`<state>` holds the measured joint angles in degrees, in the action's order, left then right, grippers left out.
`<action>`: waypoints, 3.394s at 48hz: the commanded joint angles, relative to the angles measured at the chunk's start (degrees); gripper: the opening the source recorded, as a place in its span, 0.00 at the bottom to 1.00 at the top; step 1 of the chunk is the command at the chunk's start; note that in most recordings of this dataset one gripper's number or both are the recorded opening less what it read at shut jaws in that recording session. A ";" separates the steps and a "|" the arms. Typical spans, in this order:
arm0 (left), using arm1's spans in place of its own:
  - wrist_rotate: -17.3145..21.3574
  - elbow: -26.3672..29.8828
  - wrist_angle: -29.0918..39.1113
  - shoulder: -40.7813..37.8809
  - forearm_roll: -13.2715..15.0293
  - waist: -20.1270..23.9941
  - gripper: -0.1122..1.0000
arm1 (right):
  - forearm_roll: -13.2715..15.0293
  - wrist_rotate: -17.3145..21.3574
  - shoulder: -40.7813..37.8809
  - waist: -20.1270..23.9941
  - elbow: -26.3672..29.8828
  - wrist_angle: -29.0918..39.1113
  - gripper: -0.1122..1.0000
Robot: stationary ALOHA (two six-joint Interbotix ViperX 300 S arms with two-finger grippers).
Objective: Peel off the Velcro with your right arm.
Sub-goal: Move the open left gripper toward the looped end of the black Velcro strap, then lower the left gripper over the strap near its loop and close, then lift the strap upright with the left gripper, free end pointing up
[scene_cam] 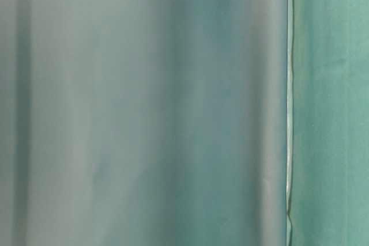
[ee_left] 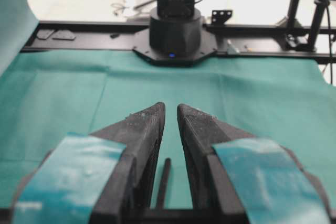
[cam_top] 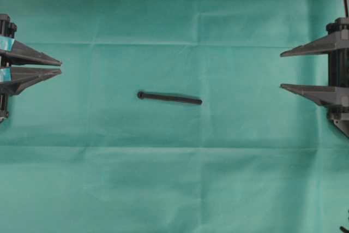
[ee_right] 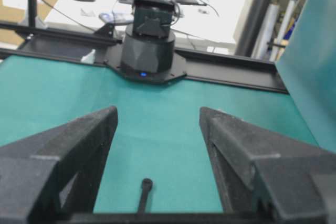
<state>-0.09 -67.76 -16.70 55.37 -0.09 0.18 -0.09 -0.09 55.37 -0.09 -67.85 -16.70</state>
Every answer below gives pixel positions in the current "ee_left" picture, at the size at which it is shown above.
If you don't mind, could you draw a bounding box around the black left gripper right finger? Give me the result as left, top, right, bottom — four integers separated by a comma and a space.
177, 103, 333, 224

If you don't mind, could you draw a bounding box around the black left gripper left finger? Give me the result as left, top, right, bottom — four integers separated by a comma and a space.
10, 102, 165, 223

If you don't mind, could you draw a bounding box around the black velcro strap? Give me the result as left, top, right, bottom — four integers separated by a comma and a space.
155, 157, 172, 210

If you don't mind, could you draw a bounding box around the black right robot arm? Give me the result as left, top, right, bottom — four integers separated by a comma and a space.
133, 0, 217, 66

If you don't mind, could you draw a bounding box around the green table cloth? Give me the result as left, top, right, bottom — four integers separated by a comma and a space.
1, 50, 335, 208

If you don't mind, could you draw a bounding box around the green hanging backdrop cloth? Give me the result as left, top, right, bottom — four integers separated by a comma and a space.
1, 0, 38, 73

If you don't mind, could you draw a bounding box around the black aluminium frame rail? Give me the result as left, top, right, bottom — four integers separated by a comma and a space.
21, 21, 335, 66

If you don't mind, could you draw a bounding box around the black perforated corner bracket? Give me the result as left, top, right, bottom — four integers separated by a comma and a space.
211, 9, 233, 25

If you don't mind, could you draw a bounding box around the black camera tripod stand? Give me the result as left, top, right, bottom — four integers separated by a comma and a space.
276, 0, 335, 53

